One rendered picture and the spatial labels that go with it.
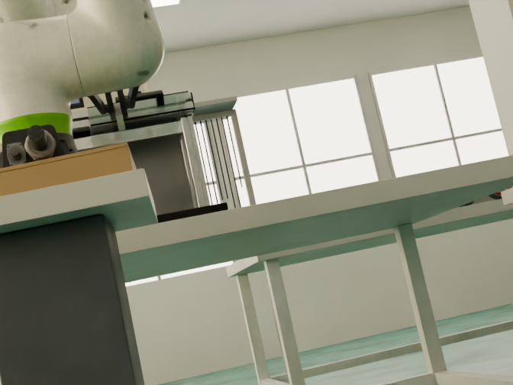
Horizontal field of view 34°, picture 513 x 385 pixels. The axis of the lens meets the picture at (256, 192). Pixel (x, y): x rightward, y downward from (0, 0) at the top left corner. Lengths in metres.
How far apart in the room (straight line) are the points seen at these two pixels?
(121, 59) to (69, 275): 0.33
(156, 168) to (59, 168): 1.17
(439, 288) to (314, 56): 2.80
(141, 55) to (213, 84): 7.57
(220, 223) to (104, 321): 0.64
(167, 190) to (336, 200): 0.62
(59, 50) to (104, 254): 0.32
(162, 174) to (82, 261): 1.13
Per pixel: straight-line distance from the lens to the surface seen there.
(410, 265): 2.87
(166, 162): 2.33
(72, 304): 1.21
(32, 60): 1.30
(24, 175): 1.17
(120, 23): 1.30
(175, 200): 2.31
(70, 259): 1.21
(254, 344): 3.99
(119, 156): 1.16
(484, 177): 1.98
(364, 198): 1.87
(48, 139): 1.21
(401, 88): 9.32
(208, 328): 8.47
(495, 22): 5.92
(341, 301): 8.73
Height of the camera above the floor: 0.53
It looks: 8 degrees up
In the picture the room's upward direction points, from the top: 12 degrees counter-clockwise
